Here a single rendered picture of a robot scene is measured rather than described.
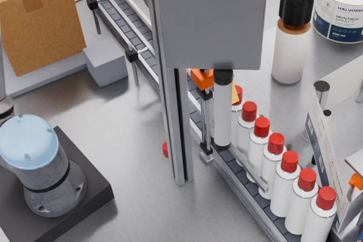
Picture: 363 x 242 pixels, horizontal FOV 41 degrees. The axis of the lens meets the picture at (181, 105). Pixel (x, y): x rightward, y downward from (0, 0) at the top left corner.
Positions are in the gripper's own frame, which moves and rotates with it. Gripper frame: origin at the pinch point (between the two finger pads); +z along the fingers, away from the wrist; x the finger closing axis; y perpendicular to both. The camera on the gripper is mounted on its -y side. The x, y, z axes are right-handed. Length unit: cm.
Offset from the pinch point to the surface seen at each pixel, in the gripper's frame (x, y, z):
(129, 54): 0.3, -10.1, 10.8
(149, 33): 18.5, 3.3, 10.6
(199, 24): -60, -13, -3
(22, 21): 16.9, -32.8, -6.6
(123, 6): 34.3, 2.4, 1.5
